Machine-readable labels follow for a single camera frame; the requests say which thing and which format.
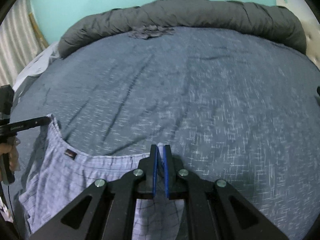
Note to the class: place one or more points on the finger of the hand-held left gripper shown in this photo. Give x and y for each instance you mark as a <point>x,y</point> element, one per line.
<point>40,121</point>

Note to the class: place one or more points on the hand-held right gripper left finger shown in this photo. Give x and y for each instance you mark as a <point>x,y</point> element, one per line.
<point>155,170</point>

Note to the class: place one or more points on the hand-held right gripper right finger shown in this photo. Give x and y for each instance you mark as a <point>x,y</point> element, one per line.
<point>166,172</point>

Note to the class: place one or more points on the checkered light blue shorts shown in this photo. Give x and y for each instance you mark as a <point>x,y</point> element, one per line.
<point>75,175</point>

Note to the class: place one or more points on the person's left hand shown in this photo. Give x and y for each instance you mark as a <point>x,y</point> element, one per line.
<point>14,158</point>

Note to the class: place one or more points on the white pillow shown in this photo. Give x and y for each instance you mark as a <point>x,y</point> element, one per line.
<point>35,65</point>

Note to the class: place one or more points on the beige striped curtain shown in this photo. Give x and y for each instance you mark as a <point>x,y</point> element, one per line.
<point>12,42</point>

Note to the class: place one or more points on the crumpled blue garment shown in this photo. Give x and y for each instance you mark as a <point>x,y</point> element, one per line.
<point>150,32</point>

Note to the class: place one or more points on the grey rolled duvet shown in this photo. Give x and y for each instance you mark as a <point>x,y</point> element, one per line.
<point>200,15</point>

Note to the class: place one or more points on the cream tufted headboard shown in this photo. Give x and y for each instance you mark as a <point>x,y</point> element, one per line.
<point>312,45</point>

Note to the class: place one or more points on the wooden frame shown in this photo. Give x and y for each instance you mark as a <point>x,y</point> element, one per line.
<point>40,33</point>

